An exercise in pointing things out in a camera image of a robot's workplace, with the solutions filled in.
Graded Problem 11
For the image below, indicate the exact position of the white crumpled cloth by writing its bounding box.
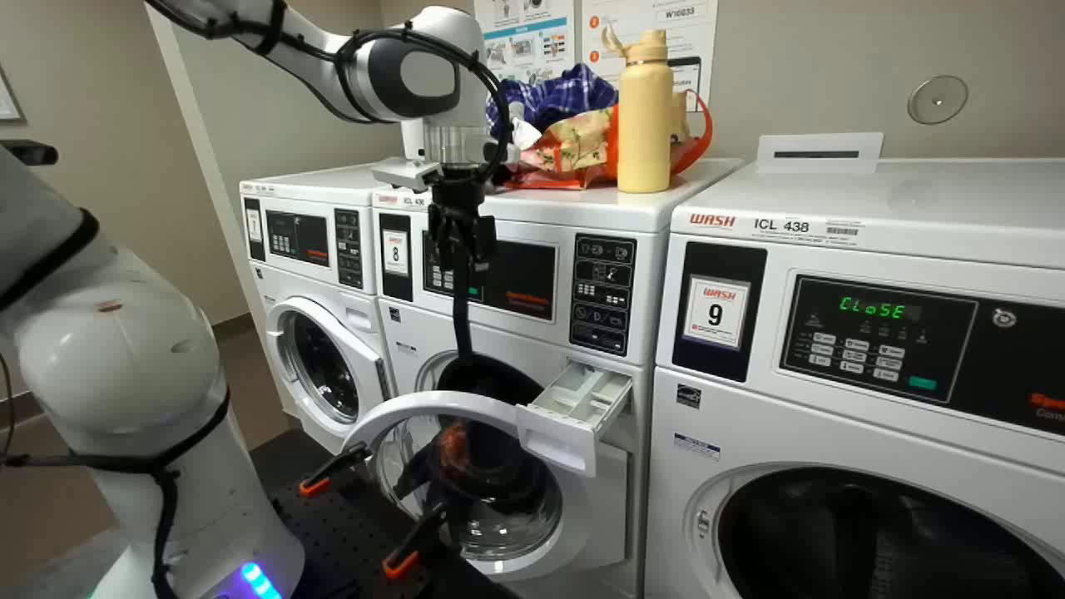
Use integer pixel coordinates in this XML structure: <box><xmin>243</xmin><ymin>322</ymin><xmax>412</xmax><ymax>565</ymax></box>
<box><xmin>507</xmin><ymin>113</ymin><xmax>545</xmax><ymax>158</ymax></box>

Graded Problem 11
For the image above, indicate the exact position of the yellow water bottle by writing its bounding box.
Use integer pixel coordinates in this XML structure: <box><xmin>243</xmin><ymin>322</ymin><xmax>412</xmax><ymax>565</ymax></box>
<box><xmin>614</xmin><ymin>27</ymin><xmax>681</xmax><ymax>197</ymax></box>

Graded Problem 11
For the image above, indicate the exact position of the number eight card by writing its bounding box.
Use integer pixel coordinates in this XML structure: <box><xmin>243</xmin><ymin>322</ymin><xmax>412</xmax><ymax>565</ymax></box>
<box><xmin>381</xmin><ymin>226</ymin><xmax>412</xmax><ymax>279</ymax></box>

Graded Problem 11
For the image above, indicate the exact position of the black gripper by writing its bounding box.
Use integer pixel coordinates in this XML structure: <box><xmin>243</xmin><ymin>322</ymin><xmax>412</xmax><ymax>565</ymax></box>
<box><xmin>426</xmin><ymin>165</ymin><xmax>503</xmax><ymax>274</ymax></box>

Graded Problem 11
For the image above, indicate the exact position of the round grey wall plate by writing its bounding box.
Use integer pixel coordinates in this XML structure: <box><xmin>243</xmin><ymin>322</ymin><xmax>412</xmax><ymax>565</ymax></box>
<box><xmin>906</xmin><ymin>71</ymin><xmax>971</xmax><ymax>131</ymax></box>

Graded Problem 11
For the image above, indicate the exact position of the orange floral fabric bag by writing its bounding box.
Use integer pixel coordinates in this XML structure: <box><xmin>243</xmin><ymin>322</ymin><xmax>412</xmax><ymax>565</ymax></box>
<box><xmin>510</xmin><ymin>94</ymin><xmax>717</xmax><ymax>194</ymax></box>

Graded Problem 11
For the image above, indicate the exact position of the black orange-handled clamp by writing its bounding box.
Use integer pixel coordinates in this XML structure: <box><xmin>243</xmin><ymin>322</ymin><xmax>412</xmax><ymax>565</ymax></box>
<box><xmin>294</xmin><ymin>439</ymin><xmax>377</xmax><ymax>504</ymax></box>
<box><xmin>381</xmin><ymin>499</ymin><xmax>459</xmax><ymax>585</ymax></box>

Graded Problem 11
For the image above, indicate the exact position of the white front-load washing machine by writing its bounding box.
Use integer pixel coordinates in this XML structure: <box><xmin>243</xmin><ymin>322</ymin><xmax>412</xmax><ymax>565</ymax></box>
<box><xmin>234</xmin><ymin>165</ymin><xmax>392</xmax><ymax>461</ymax></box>

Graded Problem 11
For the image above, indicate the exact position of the white round washer door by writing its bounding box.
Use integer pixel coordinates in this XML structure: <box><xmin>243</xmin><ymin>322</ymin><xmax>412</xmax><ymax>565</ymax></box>
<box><xmin>262</xmin><ymin>298</ymin><xmax>377</xmax><ymax>443</ymax></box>
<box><xmin>336</xmin><ymin>387</ymin><xmax>574</xmax><ymax>578</ymax></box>

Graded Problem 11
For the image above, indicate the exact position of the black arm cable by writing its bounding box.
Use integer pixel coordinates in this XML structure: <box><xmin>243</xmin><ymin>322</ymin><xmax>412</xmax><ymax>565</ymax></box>
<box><xmin>245</xmin><ymin>0</ymin><xmax>519</xmax><ymax>171</ymax></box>

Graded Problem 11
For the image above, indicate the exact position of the number nine card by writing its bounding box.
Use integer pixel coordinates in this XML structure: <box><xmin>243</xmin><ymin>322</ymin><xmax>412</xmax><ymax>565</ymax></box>
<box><xmin>681</xmin><ymin>274</ymin><xmax>756</xmax><ymax>353</ymax></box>

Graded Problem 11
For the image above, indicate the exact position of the blue white wall poster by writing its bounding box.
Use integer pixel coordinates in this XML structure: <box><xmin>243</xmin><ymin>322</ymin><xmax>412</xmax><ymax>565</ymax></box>
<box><xmin>473</xmin><ymin>0</ymin><xmax>584</xmax><ymax>83</ymax></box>

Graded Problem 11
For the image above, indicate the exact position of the blue plaid cloth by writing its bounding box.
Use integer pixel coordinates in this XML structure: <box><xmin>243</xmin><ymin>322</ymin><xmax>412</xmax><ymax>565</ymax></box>
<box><xmin>485</xmin><ymin>62</ymin><xmax>622</xmax><ymax>138</ymax></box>

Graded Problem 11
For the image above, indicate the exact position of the orange white wash poster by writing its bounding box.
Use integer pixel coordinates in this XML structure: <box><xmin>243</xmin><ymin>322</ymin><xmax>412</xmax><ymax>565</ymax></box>
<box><xmin>579</xmin><ymin>0</ymin><xmax>723</xmax><ymax>113</ymax></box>

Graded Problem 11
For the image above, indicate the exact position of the black stereo camera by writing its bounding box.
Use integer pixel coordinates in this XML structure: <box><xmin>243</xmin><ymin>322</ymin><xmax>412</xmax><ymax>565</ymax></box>
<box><xmin>0</xmin><ymin>138</ymin><xmax>60</xmax><ymax>175</ymax></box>

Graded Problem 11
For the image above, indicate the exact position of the white slotted box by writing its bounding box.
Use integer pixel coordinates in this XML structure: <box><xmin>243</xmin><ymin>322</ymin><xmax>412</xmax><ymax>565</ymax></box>
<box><xmin>756</xmin><ymin>131</ymin><xmax>889</xmax><ymax>179</ymax></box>

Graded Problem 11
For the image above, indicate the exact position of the white washing machine numbered nine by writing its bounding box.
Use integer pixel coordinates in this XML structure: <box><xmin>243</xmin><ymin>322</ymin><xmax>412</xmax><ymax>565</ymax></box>
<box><xmin>644</xmin><ymin>155</ymin><xmax>1065</xmax><ymax>599</ymax></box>

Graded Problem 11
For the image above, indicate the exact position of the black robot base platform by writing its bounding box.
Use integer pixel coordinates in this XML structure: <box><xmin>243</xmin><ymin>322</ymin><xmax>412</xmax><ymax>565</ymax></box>
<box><xmin>245</xmin><ymin>428</ymin><xmax>527</xmax><ymax>599</ymax></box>

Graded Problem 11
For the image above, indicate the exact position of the white washing machine numbered eight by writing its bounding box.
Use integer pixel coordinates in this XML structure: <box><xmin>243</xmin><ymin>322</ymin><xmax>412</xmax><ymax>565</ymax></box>
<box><xmin>366</xmin><ymin>155</ymin><xmax>749</xmax><ymax>599</ymax></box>

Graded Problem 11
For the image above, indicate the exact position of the white detergent drawer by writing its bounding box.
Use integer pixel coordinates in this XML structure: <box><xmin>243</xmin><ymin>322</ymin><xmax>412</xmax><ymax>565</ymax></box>
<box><xmin>513</xmin><ymin>362</ymin><xmax>639</xmax><ymax>483</ymax></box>

